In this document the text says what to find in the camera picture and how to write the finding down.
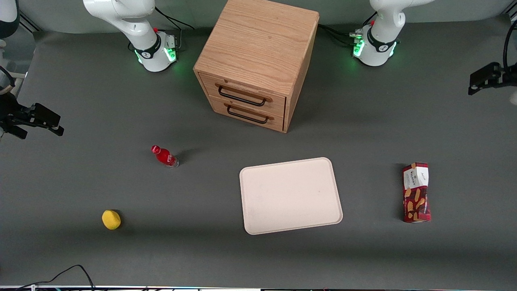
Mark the red plastic bottle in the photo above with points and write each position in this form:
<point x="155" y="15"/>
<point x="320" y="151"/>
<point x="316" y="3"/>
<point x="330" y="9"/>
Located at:
<point x="163" y="155"/>

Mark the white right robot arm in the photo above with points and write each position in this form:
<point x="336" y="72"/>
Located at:
<point x="137" y="24"/>

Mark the beige rectangular tray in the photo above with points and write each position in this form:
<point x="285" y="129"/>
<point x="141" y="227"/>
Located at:
<point x="288" y="196"/>

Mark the wooden two-drawer cabinet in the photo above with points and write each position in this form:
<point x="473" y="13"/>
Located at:
<point x="258" y="40"/>

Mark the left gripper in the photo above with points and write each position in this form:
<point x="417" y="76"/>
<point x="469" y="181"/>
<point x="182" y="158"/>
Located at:
<point x="502" y="76"/>

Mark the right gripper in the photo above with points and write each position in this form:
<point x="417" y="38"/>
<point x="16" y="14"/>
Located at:
<point x="8" y="110"/>

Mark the red cookie box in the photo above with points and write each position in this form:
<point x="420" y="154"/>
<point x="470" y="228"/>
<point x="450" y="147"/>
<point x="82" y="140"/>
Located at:
<point x="416" y="194"/>

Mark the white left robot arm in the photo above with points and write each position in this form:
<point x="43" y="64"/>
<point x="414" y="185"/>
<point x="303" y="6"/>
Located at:
<point x="379" y="44"/>

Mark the yellow lemon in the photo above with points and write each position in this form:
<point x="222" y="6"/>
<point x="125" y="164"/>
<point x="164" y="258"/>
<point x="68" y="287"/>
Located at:
<point x="111" y="220"/>

